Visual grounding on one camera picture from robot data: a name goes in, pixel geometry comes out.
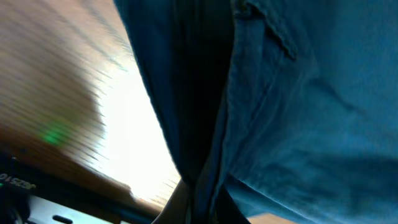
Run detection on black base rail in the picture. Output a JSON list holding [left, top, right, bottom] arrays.
[[1, 155, 156, 224]]

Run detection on dark blue denim shorts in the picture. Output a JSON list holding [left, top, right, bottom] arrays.
[[115, 0, 397, 223]]

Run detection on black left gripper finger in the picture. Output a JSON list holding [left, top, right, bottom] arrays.
[[152, 179, 190, 224]]

